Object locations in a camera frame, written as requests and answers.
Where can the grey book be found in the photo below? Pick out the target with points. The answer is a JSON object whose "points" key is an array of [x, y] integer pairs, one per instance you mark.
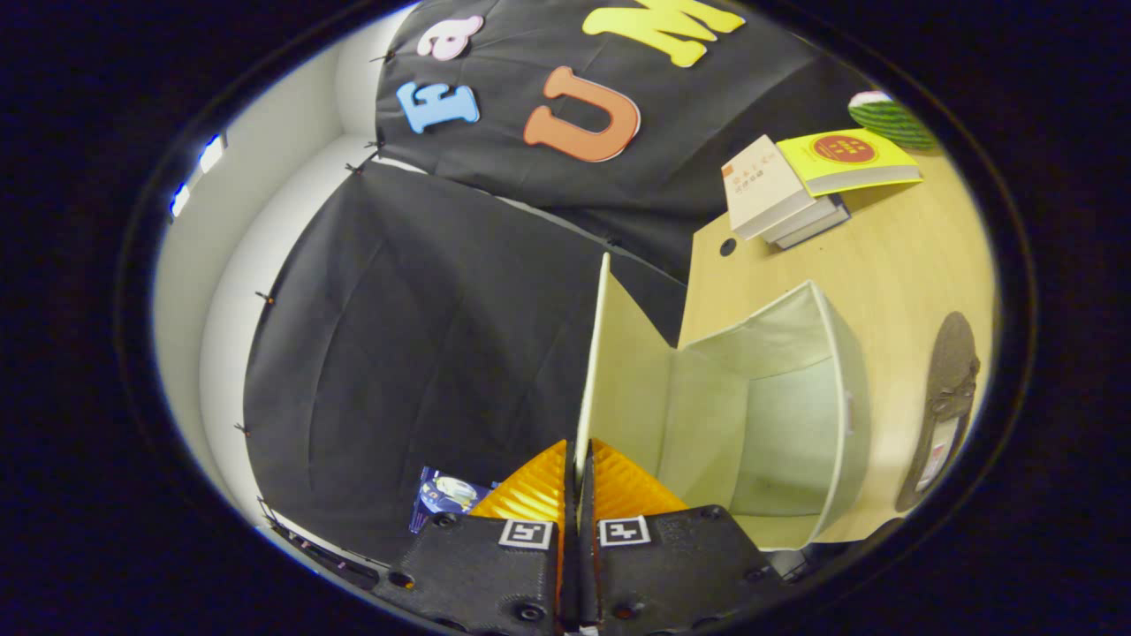
{"points": [[808, 221], [831, 225]]}

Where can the watermelon slice plush toy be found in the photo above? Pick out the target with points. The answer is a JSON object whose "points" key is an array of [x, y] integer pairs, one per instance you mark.
{"points": [[892, 124]]}

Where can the black backdrop cloth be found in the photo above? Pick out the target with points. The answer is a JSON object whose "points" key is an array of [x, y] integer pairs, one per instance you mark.
{"points": [[424, 336]]}

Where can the cream fabric storage box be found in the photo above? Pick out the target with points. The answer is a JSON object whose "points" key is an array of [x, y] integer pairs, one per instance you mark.
{"points": [[778, 415]]}

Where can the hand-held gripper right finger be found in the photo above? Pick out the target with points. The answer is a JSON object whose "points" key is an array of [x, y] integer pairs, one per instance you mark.
{"points": [[680, 565]]}

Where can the yellow cover book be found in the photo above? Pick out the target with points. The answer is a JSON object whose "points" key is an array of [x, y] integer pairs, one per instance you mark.
{"points": [[848, 155]]}

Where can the brown fuzzy shoe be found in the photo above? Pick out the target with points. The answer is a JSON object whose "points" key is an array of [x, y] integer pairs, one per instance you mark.
{"points": [[950, 380]]}

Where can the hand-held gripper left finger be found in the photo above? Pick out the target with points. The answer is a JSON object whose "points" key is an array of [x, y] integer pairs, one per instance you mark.
{"points": [[482, 574]]}

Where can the blue printed packet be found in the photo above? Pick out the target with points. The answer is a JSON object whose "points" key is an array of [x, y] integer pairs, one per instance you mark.
{"points": [[446, 495]]}

